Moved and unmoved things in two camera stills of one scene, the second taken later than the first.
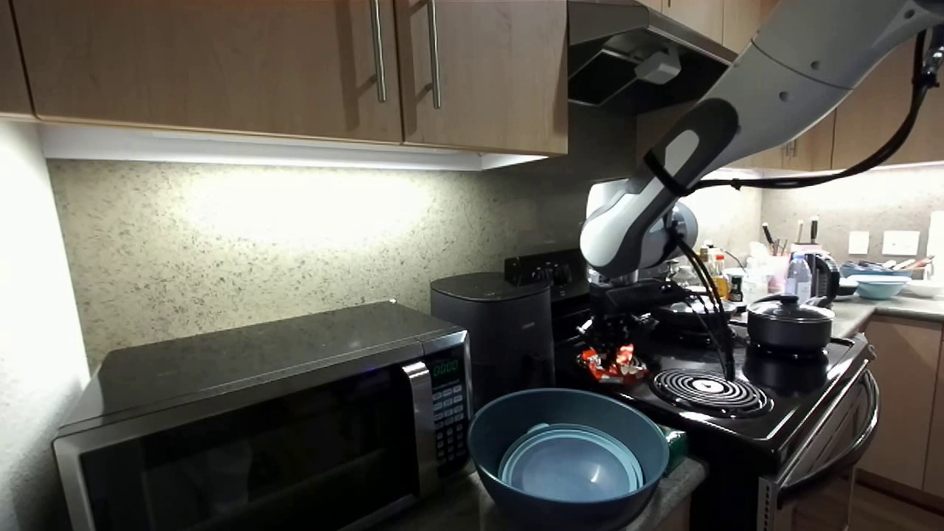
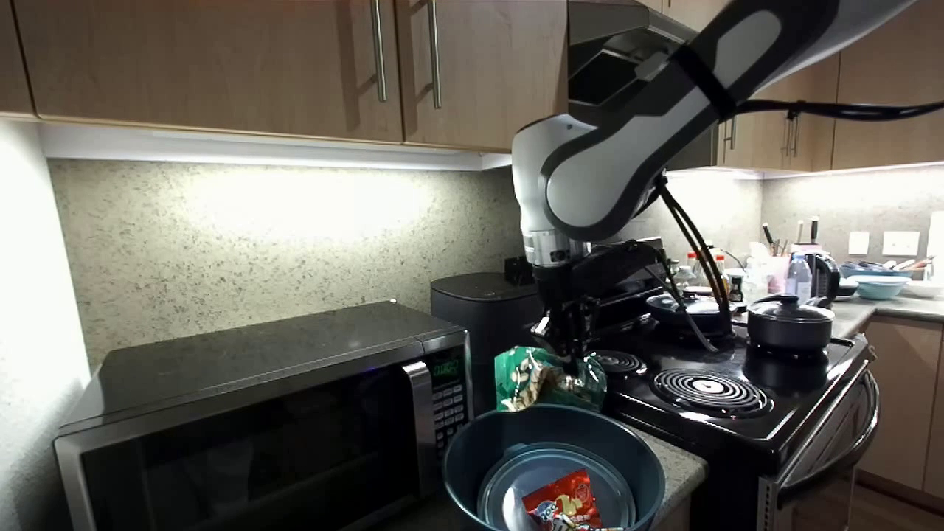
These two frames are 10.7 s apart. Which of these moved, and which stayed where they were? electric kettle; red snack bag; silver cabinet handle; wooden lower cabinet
Moved: red snack bag
Stayed: wooden lower cabinet; silver cabinet handle; electric kettle
